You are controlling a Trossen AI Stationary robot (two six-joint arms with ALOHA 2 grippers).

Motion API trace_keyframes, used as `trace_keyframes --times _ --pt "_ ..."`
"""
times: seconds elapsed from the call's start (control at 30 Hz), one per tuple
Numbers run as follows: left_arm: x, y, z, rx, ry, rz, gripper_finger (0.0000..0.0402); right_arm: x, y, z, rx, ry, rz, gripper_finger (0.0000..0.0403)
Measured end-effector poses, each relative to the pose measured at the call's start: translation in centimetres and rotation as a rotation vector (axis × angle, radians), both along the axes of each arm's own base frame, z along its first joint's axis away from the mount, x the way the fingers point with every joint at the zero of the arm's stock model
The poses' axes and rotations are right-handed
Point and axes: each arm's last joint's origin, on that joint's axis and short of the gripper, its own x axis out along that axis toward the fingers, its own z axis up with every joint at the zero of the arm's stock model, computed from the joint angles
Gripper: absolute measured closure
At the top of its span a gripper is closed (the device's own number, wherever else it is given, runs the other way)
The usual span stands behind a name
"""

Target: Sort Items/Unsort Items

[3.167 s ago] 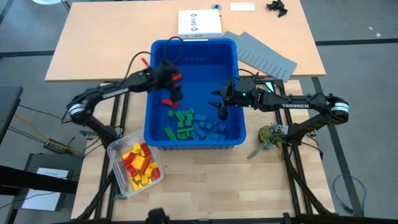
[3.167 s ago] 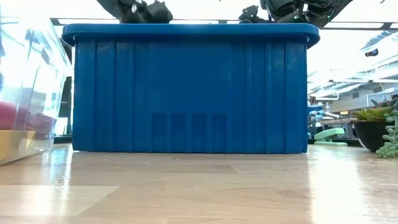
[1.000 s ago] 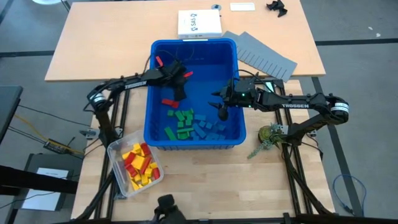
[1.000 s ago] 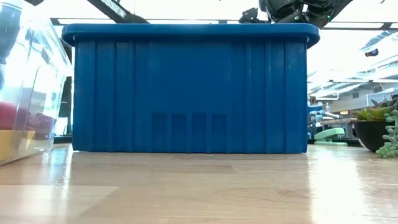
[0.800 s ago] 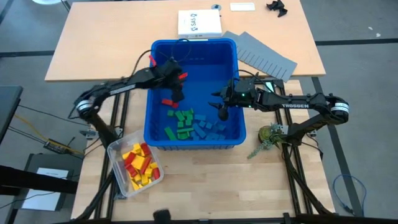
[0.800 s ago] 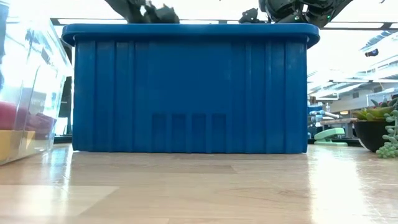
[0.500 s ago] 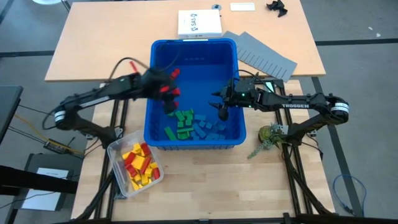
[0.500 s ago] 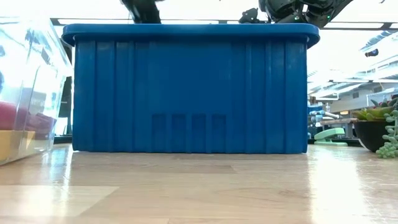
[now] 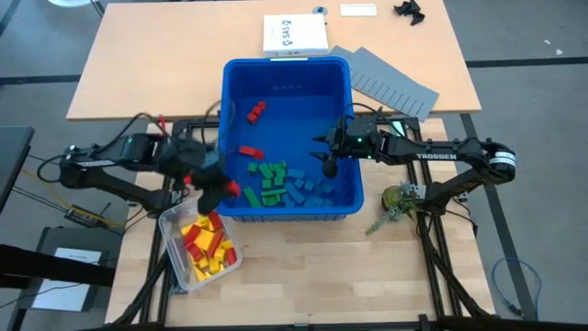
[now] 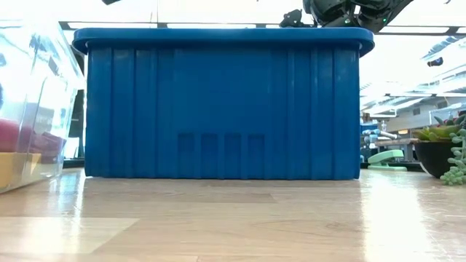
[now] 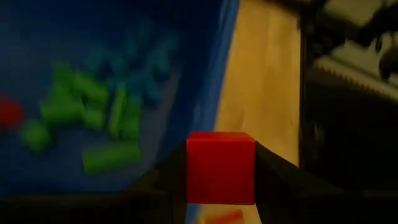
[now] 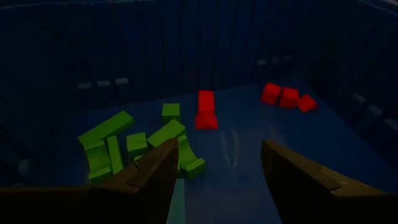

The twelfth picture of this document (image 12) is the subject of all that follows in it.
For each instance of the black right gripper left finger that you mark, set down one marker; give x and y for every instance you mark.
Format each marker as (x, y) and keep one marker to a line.
(93, 205)

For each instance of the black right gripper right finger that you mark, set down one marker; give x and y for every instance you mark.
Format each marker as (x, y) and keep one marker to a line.
(311, 202)

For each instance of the large blue plastic bin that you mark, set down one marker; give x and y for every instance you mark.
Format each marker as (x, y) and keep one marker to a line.
(217, 46)

